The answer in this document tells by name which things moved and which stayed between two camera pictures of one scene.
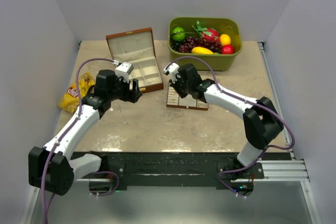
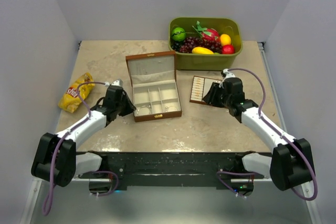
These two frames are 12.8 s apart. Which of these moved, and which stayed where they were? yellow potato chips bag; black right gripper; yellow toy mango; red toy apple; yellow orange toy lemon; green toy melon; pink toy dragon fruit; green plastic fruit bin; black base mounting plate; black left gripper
Moved: black right gripper; black left gripper
Stayed: yellow potato chips bag; green plastic fruit bin; pink toy dragon fruit; black base mounting plate; red toy apple; green toy melon; yellow toy mango; yellow orange toy lemon
